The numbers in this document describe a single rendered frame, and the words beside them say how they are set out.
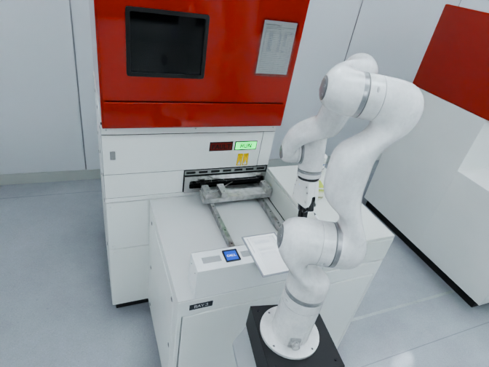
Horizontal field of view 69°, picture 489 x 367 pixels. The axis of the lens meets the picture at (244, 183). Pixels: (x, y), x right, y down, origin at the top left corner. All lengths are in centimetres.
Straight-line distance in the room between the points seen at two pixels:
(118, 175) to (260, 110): 71
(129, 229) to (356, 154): 133
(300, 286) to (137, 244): 116
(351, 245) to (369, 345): 164
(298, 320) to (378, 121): 59
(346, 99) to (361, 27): 303
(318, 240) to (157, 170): 100
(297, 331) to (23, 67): 259
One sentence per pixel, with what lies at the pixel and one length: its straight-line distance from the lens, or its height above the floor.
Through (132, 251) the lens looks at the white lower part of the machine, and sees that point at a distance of 200.
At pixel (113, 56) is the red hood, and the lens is 143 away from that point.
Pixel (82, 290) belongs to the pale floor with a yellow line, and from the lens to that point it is 251.
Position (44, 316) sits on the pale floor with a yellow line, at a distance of 243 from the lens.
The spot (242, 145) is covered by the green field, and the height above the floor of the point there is 110.
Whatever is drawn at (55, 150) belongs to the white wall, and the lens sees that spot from 332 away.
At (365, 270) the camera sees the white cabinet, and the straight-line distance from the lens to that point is 177.
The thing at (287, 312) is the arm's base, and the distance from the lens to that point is 108.
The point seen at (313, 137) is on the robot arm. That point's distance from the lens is 111.
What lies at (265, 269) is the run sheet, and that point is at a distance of 130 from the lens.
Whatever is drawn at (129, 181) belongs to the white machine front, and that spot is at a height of 93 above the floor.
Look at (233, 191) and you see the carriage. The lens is 179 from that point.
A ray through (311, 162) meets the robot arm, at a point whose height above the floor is 134.
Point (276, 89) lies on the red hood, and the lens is 165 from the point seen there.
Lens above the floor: 188
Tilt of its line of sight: 32 degrees down
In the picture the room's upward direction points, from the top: 11 degrees clockwise
